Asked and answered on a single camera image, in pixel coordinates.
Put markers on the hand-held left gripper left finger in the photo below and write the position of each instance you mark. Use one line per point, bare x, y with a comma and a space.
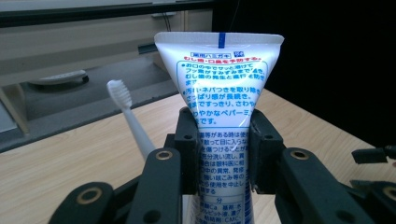
188, 149

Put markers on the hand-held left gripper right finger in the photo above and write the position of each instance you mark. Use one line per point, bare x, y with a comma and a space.
264, 149

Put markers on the white electric toothbrush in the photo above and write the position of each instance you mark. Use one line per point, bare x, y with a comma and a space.
137, 130

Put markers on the white toothpaste tube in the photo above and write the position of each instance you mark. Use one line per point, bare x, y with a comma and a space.
224, 77

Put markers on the black curtain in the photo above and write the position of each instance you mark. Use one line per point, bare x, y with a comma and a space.
327, 62

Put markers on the white power strip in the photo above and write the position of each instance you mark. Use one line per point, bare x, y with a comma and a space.
164, 14

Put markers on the flat oval floor object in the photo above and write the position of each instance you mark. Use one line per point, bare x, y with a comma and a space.
59, 77

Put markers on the grey shelf cabinet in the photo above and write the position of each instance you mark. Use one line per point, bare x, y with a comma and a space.
62, 43

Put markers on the black horizontal frame bar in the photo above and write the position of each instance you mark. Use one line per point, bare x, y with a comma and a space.
93, 14

